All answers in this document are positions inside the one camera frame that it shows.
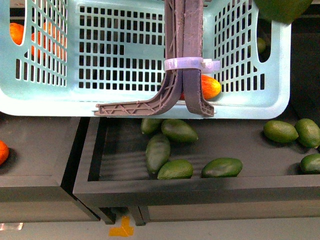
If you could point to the green avocado bottom middle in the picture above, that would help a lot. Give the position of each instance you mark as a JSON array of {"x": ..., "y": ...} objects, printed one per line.
[{"x": 223, "y": 167}]

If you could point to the white zip tie right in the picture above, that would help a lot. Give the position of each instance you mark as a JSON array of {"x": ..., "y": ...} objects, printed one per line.
[{"x": 205, "y": 65}]

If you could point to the green avocado bottom left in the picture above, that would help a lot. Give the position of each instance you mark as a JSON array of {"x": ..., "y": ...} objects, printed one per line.
[{"x": 176, "y": 169}]

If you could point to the dark red mango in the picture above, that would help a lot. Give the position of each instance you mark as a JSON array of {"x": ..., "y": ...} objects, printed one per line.
[{"x": 201, "y": 85}]

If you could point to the green avocado picked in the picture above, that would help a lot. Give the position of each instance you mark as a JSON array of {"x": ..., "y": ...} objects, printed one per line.
[{"x": 282, "y": 11}]

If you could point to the light blue plastic basket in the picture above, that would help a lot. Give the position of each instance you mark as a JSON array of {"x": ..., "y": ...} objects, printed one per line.
[{"x": 124, "y": 54}]

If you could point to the green avocado far right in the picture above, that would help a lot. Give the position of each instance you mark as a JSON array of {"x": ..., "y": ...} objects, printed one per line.
[{"x": 308, "y": 133}]

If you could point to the black orange tray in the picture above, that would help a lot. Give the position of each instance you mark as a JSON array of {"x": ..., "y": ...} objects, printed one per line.
[{"x": 44, "y": 115}]

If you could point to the green avocado left long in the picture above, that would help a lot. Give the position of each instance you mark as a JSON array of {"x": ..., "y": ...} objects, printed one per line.
[{"x": 157, "y": 152}]

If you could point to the orange fruit behind basket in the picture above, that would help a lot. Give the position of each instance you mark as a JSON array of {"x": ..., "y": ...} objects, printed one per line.
[{"x": 52, "y": 41}]

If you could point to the green avocado upper middle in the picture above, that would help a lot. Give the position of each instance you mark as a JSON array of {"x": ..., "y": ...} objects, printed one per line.
[{"x": 179, "y": 131}]

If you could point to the green avocado upper left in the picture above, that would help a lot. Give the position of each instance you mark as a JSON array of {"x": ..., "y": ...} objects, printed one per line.
[{"x": 150, "y": 125}]

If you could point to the orange near left edge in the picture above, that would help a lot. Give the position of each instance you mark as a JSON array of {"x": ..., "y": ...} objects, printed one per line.
[{"x": 4, "y": 152}]

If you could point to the black avocado tray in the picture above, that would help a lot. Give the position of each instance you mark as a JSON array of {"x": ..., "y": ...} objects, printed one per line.
[{"x": 112, "y": 173}]

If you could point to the green avocado bottom right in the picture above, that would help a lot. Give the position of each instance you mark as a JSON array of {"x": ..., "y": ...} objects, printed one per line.
[{"x": 310, "y": 164}]

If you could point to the brown basket handle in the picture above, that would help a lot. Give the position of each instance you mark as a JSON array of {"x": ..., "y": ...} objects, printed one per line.
[{"x": 183, "y": 38}]

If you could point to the green avocado upper right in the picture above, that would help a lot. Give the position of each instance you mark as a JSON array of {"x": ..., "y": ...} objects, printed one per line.
[{"x": 280, "y": 131}]

